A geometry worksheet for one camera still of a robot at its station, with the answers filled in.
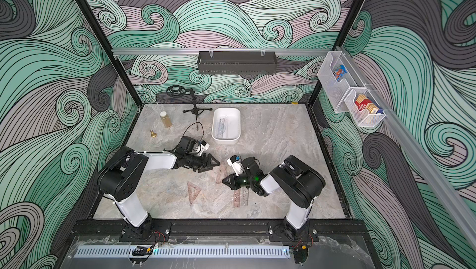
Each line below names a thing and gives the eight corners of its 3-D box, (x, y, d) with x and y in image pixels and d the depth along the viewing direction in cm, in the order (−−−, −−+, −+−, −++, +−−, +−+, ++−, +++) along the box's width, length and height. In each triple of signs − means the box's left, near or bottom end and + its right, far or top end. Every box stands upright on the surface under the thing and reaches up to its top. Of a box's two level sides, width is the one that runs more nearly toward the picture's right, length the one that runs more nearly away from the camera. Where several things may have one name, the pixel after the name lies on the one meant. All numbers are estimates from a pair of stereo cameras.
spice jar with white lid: (167, 128, 110) (162, 118, 103) (163, 123, 113) (158, 113, 106) (172, 125, 112) (168, 115, 105) (169, 120, 114) (164, 110, 107)
